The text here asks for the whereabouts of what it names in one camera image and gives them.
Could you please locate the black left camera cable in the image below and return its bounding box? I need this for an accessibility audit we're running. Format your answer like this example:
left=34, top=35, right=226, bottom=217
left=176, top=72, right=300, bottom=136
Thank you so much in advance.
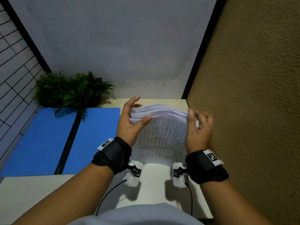
left=95, top=179, right=128, bottom=216

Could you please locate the black camera cable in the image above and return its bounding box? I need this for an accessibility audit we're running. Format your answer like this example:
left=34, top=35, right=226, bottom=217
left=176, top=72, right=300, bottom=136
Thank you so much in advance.
left=95, top=179, right=128, bottom=216
left=185, top=183, right=193, bottom=216

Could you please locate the white wrist marker tag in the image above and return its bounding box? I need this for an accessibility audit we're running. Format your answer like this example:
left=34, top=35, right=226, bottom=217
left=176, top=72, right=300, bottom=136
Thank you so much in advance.
left=202, top=149, right=224, bottom=166
left=97, top=138, right=115, bottom=152

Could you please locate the green fern plant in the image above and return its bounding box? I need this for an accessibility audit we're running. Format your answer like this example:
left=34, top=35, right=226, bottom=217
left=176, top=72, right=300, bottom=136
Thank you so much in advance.
left=33, top=71, right=117, bottom=120

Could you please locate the person's grey shirt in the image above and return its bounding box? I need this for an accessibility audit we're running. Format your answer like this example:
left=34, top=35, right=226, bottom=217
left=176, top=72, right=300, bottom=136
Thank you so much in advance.
left=67, top=202, right=205, bottom=225

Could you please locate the white left wrist marker tag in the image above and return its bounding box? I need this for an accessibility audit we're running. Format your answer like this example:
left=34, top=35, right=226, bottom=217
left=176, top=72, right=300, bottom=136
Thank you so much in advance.
left=97, top=138, right=115, bottom=152

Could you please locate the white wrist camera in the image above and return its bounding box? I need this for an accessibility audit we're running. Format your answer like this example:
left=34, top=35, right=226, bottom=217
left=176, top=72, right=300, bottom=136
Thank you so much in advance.
left=172, top=162, right=188, bottom=188
left=126, top=160, right=144, bottom=187

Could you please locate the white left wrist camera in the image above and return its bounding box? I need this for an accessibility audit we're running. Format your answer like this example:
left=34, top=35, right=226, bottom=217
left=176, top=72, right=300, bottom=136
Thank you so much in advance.
left=126, top=160, right=144, bottom=187

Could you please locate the black frame post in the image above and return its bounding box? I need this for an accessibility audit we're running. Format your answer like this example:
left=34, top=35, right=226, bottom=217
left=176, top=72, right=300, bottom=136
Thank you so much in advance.
left=181, top=0, right=228, bottom=100
left=0, top=0, right=52, bottom=74

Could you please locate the black strip between mats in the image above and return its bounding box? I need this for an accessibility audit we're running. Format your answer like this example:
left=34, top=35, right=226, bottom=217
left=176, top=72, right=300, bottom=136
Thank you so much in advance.
left=54, top=114, right=82, bottom=175

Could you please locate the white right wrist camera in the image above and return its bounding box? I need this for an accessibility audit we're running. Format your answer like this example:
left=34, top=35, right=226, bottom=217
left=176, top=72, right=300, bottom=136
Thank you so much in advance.
left=172, top=162, right=188, bottom=188

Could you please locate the person's right forearm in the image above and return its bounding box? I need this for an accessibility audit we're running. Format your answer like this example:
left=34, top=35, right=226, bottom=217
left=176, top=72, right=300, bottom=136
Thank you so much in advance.
left=200, top=179, right=273, bottom=225

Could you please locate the person's left forearm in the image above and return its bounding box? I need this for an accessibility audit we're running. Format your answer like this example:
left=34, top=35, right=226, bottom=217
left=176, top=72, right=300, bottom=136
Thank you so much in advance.
left=11, top=162, right=115, bottom=225

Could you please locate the large blue mat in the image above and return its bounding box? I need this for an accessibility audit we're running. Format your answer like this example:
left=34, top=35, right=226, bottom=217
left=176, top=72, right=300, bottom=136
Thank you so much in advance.
left=0, top=107, right=78, bottom=178

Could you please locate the small blue mat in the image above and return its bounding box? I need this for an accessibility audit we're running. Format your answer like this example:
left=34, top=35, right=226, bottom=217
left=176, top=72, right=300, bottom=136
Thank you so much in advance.
left=62, top=108, right=121, bottom=175

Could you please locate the stack of printed white papers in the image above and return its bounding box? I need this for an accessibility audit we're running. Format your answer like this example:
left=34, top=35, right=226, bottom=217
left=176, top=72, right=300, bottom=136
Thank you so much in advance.
left=130, top=104, right=200, bottom=162

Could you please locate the white right wrist marker tag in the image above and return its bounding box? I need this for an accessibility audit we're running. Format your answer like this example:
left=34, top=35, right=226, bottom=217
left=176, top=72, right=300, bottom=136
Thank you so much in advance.
left=202, top=149, right=224, bottom=166

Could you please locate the person's right hand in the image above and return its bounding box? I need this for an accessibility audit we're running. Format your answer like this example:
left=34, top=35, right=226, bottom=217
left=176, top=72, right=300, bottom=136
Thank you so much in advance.
left=185, top=108, right=214, bottom=154

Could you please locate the black right camera cable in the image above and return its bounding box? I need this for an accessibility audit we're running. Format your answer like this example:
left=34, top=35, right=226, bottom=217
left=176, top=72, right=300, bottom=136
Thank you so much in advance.
left=185, top=183, right=193, bottom=216

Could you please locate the person's left hand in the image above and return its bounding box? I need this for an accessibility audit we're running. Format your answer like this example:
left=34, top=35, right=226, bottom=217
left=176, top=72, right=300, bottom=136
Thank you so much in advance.
left=116, top=96, right=153, bottom=147

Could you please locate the black left wrist strap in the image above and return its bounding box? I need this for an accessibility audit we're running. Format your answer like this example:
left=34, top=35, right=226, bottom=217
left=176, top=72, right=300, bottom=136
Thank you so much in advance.
left=91, top=137, right=132, bottom=175

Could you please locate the black right wrist strap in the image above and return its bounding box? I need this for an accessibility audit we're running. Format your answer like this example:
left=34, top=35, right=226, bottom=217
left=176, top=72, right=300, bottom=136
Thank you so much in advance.
left=185, top=150, right=229, bottom=185

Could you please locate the black wrist strap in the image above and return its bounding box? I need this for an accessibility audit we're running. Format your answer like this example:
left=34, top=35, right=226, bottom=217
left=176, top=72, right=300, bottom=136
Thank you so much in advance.
left=185, top=150, right=229, bottom=185
left=91, top=137, right=132, bottom=175

